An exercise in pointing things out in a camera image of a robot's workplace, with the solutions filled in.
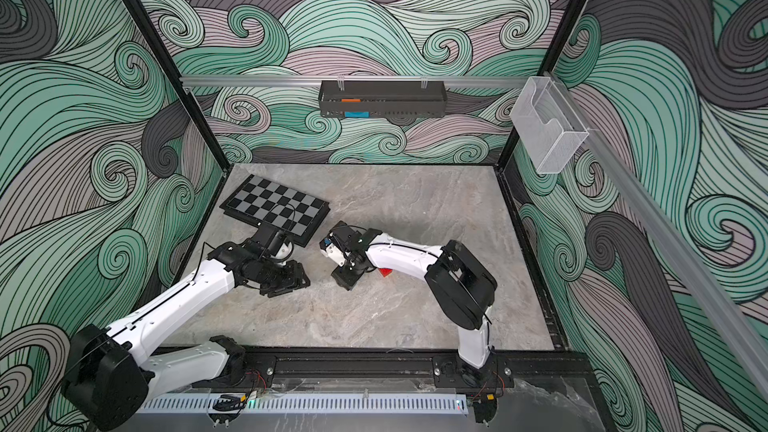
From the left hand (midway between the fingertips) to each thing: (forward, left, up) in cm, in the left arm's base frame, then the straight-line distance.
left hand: (303, 283), depth 78 cm
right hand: (+6, -12, -7) cm, 15 cm away
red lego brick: (+8, -22, -9) cm, 25 cm away
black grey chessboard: (+32, +21, -6) cm, 39 cm away
